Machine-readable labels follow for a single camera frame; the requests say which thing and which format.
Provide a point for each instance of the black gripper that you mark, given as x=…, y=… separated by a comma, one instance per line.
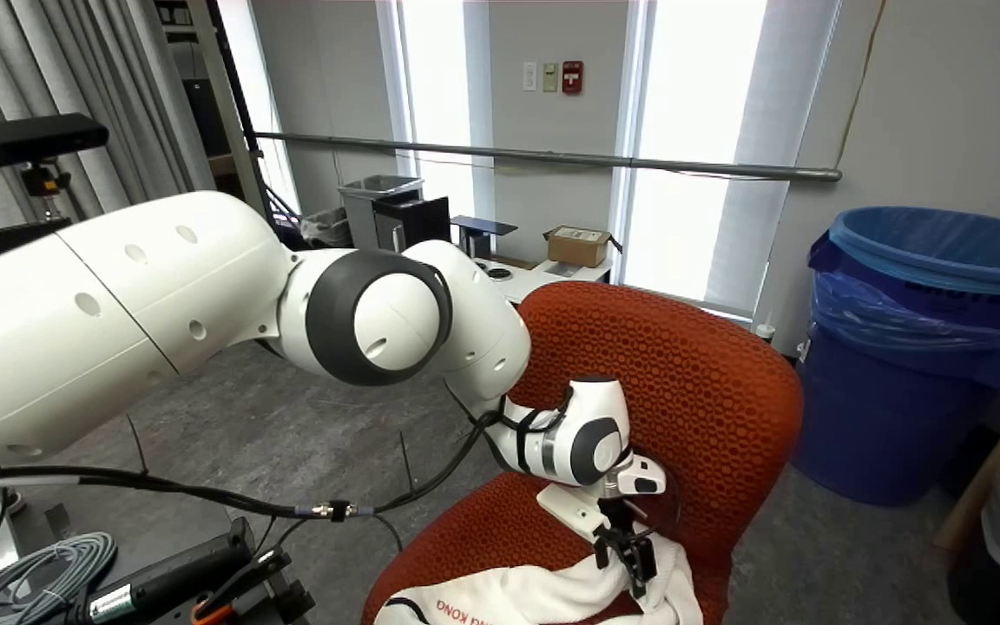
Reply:
x=619, y=524

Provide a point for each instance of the white scarf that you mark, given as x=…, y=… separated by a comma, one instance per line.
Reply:
x=521, y=594

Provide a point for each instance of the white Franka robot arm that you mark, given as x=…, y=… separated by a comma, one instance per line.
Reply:
x=118, y=313

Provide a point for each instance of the orange fabric chair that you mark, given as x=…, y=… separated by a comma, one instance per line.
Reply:
x=720, y=383

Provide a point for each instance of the blue plastic trash bin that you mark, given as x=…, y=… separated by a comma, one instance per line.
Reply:
x=868, y=428

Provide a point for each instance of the black cabinet with white top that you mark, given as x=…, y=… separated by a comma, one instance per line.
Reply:
x=545, y=279

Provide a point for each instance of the small cardboard box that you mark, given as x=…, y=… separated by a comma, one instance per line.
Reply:
x=574, y=246

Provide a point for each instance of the small dark stool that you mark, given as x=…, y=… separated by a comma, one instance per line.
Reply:
x=483, y=225

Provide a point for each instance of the dark blue bin liner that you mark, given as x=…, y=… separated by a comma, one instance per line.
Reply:
x=903, y=306

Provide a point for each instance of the black computer tower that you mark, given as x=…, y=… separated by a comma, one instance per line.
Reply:
x=416, y=221

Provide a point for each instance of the grey metal bin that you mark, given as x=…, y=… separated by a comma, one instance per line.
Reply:
x=360, y=214

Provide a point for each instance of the wide white window shade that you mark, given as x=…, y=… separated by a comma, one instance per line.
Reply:
x=732, y=92

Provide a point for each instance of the red fire alarm box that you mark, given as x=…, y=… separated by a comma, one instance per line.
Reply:
x=571, y=77

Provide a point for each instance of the dark storage shelf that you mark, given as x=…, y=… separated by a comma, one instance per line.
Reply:
x=207, y=106

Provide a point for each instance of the grey curtain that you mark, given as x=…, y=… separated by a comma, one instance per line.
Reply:
x=60, y=57

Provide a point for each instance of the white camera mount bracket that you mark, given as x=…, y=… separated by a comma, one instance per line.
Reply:
x=571, y=509

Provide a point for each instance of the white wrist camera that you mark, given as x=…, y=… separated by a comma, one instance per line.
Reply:
x=640, y=478

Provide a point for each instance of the grey wall rail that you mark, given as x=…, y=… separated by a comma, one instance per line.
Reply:
x=697, y=167

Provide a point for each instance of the beige wall switch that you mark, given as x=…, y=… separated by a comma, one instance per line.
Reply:
x=549, y=77

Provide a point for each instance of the white wall switch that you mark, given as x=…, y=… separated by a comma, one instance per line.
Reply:
x=529, y=72

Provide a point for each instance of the black camera stand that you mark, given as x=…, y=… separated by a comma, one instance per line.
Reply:
x=26, y=141

